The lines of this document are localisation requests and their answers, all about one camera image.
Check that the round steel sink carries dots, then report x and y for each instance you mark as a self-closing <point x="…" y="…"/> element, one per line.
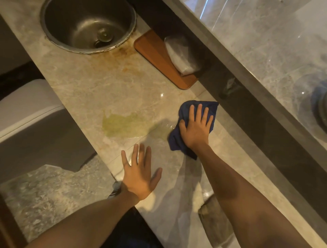
<point x="76" y="20"/>

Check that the person's dark trousers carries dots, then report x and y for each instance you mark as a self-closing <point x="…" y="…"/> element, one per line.
<point x="132" y="232"/>

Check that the clear bag of white powder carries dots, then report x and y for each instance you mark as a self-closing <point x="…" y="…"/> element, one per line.
<point x="181" y="56"/>

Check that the dark blue cleaning cloth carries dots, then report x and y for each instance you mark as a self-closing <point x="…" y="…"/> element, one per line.
<point x="184" y="109"/>

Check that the person's right forearm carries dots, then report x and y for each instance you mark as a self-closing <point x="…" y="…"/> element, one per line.
<point x="242" y="204"/>

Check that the person's left hand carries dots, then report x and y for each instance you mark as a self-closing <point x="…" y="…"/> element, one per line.
<point x="139" y="178"/>

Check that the person's left forearm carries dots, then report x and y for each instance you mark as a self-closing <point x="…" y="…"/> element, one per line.
<point x="89" y="224"/>

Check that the small grey crumpled wrapper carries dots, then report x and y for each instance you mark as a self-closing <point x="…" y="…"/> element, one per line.
<point x="230" y="87"/>

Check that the person's right hand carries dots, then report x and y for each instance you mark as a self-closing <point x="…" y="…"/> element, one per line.
<point x="195" y="134"/>

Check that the grey marble raised bar ledge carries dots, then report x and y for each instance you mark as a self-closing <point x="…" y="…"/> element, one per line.
<point x="255" y="38"/>

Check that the white grey upholstered chair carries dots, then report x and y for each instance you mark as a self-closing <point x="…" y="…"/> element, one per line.
<point x="33" y="122"/>

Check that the metal sink drain stopper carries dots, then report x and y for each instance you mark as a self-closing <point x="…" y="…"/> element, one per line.
<point x="104" y="35"/>

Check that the brown wooden tray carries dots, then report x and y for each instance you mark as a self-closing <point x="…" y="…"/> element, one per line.
<point x="155" y="56"/>

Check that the brown cloth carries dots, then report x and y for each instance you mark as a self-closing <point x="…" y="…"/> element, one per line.
<point x="214" y="224"/>

